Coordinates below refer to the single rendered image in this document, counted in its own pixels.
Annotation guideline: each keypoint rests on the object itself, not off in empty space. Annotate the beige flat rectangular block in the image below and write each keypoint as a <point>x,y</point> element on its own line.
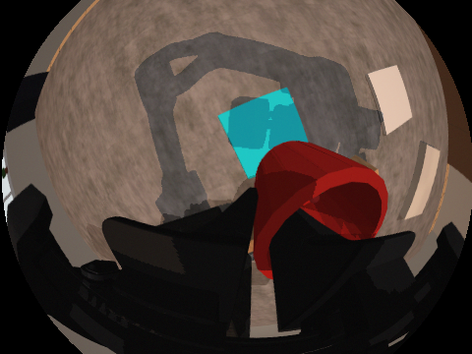
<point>422,181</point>

